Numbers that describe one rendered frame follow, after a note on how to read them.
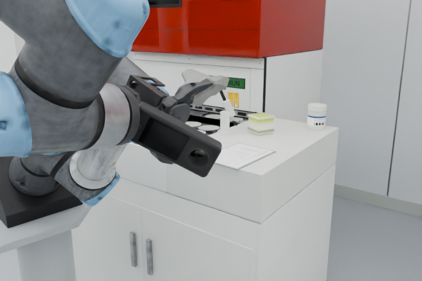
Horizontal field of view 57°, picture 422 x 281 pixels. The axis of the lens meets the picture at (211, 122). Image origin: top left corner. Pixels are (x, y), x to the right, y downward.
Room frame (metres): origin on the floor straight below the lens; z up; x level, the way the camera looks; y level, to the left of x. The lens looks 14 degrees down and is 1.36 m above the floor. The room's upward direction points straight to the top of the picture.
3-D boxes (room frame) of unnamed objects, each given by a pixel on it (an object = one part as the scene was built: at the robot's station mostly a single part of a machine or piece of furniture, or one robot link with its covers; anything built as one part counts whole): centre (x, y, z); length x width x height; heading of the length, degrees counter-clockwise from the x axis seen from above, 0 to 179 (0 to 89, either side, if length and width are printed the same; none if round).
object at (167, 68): (1.95, 0.10, 1.02); 0.81 x 0.03 x 0.40; 54
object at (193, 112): (1.83, -0.04, 0.89); 0.44 x 0.02 x 0.10; 54
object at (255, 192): (1.35, -0.18, 0.89); 0.62 x 0.35 x 0.14; 144
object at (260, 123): (1.42, -0.19, 1.00); 0.07 x 0.07 x 0.07; 28
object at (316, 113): (1.48, -0.41, 1.01); 0.07 x 0.07 x 0.10
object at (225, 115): (1.42, -0.06, 1.03); 0.06 x 0.04 x 0.13; 144
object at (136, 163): (1.40, 0.34, 0.89); 0.55 x 0.09 x 0.14; 54
